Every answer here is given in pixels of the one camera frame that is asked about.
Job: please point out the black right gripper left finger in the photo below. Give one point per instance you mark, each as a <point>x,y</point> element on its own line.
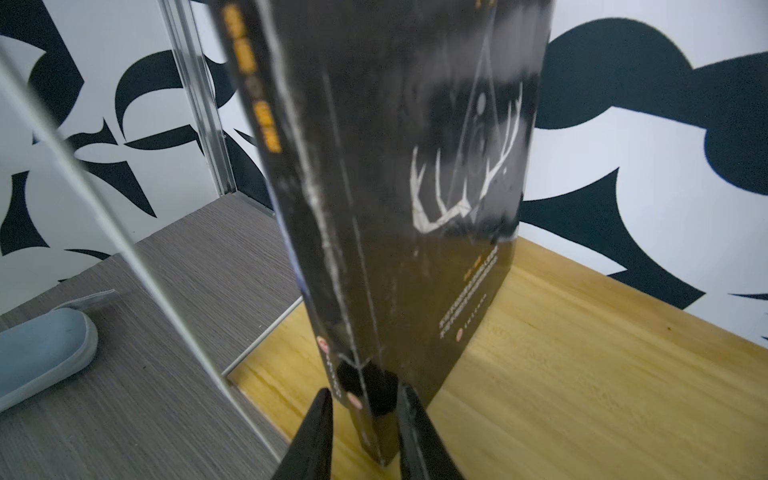
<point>309,456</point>

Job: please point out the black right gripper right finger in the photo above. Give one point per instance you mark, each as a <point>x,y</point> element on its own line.
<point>423,455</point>

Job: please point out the black deer antler book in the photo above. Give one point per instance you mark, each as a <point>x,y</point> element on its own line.
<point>393,137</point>

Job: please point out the white wooden two-tier shelf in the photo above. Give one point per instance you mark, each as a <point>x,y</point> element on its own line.
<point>572,376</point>

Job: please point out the light blue glasses case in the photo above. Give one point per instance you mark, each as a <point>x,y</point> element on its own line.
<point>49,348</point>

